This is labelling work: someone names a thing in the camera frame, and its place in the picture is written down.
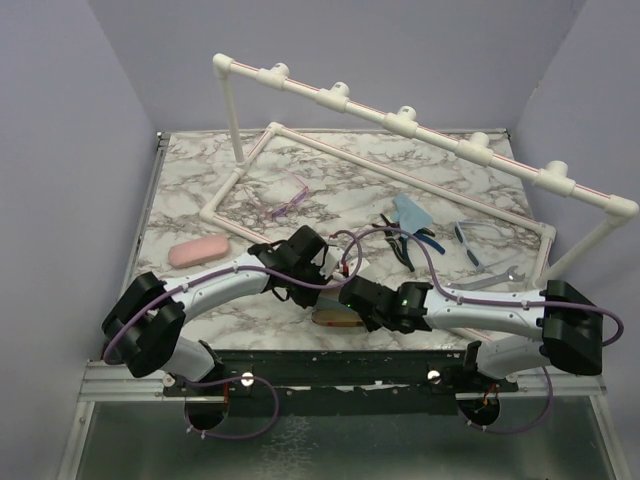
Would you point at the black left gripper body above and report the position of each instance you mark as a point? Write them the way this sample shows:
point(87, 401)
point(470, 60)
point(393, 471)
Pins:
point(303, 294)

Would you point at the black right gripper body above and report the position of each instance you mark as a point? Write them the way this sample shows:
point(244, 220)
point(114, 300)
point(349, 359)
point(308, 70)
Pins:
point(373, 321)

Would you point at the plaid glasses case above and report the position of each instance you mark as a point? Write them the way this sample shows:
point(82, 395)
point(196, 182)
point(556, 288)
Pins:
point(337, 318)

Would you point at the blue cleaning cloth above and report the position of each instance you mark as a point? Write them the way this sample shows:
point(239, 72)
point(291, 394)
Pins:
point(329, 304)
point(408, 215)

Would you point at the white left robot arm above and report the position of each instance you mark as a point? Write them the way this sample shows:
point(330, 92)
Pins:
point(143, 328)

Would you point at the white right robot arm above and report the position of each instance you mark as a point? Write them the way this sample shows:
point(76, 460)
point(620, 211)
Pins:
point(555, 326)

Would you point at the pink sunglasses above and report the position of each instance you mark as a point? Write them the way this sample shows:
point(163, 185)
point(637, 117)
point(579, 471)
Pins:
point(296, 190)

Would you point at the black blue sunglasses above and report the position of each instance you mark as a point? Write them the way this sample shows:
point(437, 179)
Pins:
point(399, 243)

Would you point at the light blue sunglasses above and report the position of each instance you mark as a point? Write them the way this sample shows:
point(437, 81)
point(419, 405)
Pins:
point(459, 230)

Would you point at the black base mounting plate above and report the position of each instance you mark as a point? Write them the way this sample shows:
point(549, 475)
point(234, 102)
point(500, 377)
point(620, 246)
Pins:
point(331, 383)

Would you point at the pink glasses case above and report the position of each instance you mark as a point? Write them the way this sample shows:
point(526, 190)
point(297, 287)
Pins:
point(198, 251)

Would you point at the silver wrench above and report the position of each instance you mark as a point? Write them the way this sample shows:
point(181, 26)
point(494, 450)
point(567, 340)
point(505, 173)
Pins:
point(511, 274)

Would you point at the white PVC pipe rack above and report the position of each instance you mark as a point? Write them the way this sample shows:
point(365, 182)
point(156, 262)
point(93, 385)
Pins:
point(552, 178)

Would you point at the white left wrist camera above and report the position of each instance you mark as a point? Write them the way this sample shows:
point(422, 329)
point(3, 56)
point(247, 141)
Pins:
point(327, 260)

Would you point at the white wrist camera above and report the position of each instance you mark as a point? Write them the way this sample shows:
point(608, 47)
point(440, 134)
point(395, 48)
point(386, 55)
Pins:
point(327, 260)
point(357, 269)

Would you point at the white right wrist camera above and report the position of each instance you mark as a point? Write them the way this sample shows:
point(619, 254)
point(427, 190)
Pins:
point(357, 269)

